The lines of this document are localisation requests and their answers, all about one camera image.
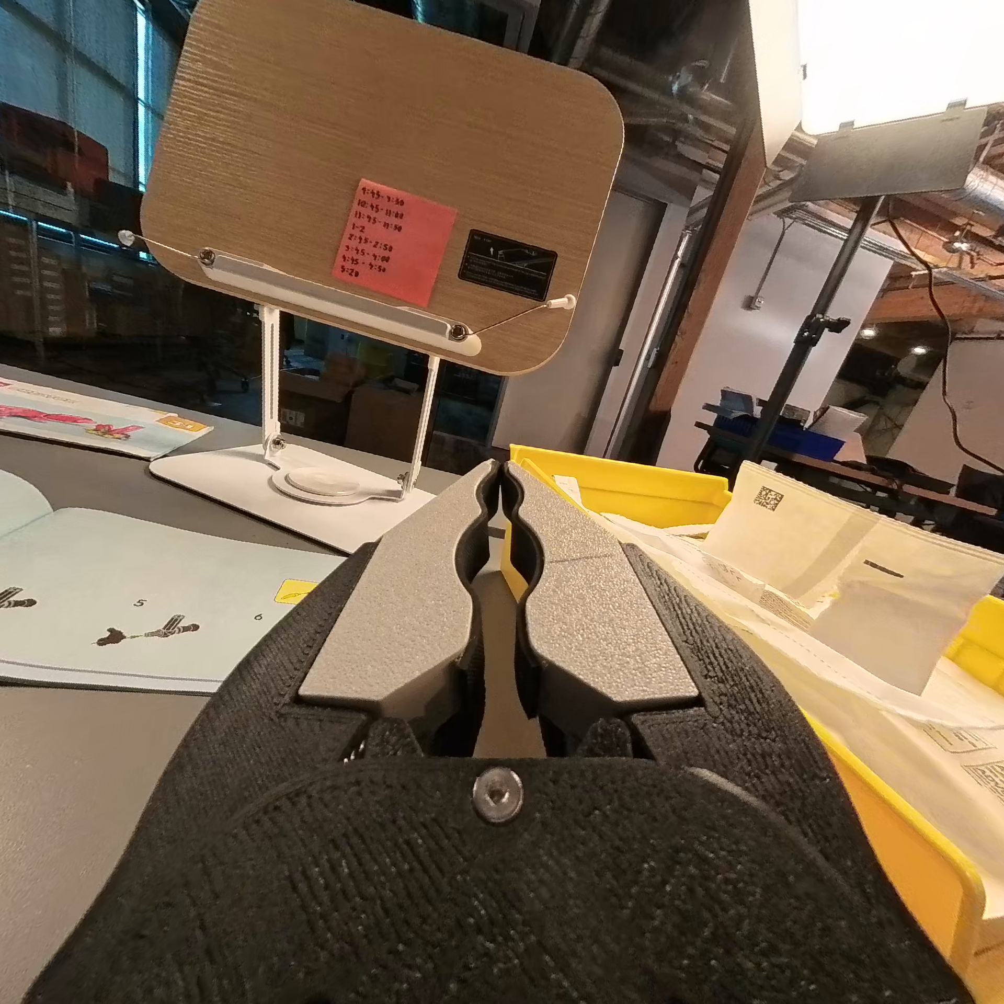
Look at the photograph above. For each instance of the open instruction booklet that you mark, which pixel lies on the open instruction booklet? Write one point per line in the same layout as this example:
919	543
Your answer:
102	596

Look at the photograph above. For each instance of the studio light panel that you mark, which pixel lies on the studio light panel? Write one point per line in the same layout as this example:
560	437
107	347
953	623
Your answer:
878	70

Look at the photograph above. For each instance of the black label sticker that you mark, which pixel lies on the black label sticker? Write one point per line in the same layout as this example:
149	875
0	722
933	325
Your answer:
507	264

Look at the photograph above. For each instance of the wooden book stand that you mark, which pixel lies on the wooden book stand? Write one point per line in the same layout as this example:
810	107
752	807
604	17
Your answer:
376	196

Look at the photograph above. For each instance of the heap of white paper bags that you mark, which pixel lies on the heap of white paper bags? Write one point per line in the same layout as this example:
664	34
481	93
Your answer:
863	620

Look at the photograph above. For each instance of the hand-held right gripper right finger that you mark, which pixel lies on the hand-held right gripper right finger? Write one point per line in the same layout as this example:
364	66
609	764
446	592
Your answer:
596	620

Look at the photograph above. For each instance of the black light stand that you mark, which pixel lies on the black light stand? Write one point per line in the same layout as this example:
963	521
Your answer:
816	337

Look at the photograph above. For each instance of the pink sticky note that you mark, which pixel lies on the pink sticky note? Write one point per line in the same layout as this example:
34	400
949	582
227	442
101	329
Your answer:
394	241

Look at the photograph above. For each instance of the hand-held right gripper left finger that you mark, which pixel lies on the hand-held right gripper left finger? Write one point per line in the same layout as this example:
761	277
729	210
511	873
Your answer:
400	612

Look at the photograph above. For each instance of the yellow plastic bin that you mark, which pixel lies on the yellow plastic bin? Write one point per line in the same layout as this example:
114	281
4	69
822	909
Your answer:
902	800

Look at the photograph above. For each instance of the closed instruction booklet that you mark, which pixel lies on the closed instruction booklet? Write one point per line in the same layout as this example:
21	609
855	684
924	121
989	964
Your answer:
86	427

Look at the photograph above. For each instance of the background work table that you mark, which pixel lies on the background work table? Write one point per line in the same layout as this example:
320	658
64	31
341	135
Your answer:
847	463

